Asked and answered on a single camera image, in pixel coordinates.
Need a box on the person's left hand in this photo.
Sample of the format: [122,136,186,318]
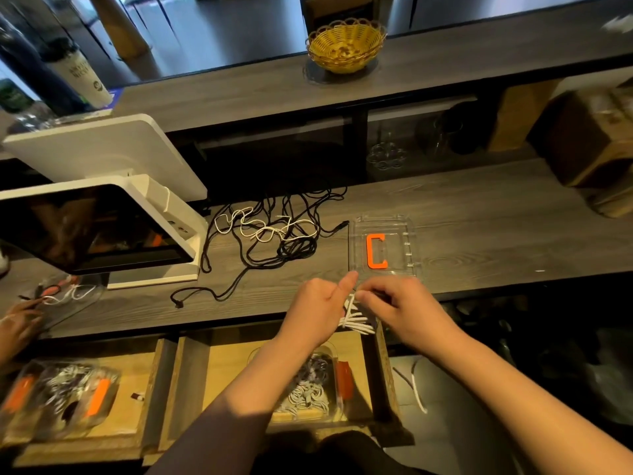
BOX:
[277,270,360,357]

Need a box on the person's right hand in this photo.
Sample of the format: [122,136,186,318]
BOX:
[356,274,466,362]

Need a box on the clear container drawer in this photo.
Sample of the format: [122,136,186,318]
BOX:
[247,343,355,424]
[0,359,122,441]

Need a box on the person's left forearm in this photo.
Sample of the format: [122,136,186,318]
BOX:
[148,341,328,475]

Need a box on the person's right forearm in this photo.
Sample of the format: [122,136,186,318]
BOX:
[435,331,633,475]

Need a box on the brown cardboard box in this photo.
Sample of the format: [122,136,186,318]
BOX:
[544,84,633,189]

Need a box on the wooden drawer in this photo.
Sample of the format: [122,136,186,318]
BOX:
[0,336,177,466]
[148,319,417,466]

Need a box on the flat cardboard sheet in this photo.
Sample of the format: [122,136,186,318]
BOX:
[489,79,560,152]

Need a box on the grey wooden bar counter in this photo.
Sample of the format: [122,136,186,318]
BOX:
[0,0,633,135]

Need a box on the white touchscreen monitor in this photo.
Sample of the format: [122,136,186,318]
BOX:
[0,175,209,290]

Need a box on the white customer display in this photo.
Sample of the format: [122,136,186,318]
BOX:
[0,113,209,202]

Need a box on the yellow woven basket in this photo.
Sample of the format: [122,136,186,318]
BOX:
[305,18,388,75]

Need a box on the brown wooden chair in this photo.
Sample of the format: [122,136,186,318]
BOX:
[299,0,377,30]

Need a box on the white paper coffee cup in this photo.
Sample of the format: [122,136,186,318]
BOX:
[40,36,115,110]

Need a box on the clear plastic water bottle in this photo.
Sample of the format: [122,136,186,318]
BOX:
[0,79,51,133]

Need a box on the black thermos bottle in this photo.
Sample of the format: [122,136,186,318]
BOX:
[0,15,90,117]

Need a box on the clear lid orange handle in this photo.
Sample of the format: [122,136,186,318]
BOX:
[348,214,421,285]
[34,274,105,329]

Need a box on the bundle of black cables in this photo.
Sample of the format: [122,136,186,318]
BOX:
[198,187,349,273]

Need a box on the black cable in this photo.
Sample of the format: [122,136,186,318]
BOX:
[170,270,249,309]

